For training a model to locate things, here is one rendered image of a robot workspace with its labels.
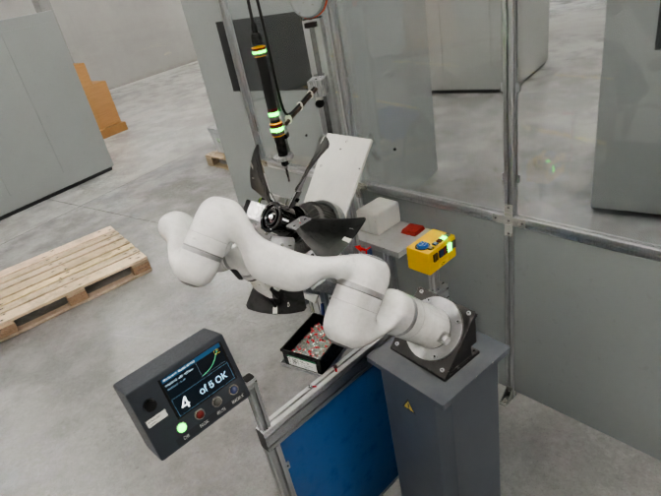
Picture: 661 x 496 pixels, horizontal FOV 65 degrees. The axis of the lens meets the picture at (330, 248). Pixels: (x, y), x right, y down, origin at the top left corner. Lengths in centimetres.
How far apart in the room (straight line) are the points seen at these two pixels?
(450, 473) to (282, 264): 89
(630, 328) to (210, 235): 158
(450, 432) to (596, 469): 107
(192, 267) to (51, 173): 627
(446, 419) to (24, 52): 662
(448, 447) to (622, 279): 90
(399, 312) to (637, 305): 106
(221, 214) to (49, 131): 627
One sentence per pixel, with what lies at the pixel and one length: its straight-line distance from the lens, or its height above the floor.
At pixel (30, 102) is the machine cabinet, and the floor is 114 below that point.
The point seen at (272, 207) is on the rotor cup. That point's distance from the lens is 194.
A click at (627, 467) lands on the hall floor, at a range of 260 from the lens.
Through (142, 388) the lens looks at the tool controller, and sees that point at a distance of 128.
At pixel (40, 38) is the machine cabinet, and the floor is 178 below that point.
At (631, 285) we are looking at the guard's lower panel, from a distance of 211.
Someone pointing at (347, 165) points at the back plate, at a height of 127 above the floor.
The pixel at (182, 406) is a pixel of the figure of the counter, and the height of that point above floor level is 116.
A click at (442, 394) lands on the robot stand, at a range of 150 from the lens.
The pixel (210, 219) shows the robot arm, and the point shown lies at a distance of 123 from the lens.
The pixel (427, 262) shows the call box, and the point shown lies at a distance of 183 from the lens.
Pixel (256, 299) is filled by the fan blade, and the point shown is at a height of 98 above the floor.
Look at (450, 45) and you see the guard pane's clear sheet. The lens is 211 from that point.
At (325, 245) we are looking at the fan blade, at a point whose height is 118.
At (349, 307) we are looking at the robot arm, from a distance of 122.
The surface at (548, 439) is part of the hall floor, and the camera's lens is 264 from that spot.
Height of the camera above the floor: 201
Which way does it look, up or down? 29 degrees down
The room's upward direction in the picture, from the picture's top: 11 degrees counter-clockwise
